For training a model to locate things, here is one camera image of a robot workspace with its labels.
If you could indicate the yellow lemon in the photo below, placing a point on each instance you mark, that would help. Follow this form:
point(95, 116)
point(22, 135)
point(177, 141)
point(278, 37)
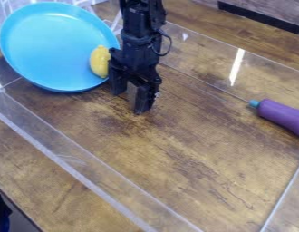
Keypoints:
point(99, 61)

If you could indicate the blue round plastic tray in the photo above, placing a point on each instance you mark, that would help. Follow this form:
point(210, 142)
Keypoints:
point(47, 40)

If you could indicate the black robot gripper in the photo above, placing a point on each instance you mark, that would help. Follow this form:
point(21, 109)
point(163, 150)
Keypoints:
point(134, 62)

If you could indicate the clear acrylic front barrier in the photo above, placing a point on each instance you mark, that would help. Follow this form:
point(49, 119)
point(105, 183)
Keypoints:
point(130, 199)

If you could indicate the dark object bottom left corner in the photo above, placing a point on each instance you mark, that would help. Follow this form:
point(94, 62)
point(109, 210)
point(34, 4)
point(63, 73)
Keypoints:
point(6, 211)

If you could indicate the purple toy eggplant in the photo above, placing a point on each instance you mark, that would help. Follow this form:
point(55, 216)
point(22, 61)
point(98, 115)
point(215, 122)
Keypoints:
point(279, 113)

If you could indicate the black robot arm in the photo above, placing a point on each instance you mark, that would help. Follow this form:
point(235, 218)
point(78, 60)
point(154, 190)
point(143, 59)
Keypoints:
point(145, 18)

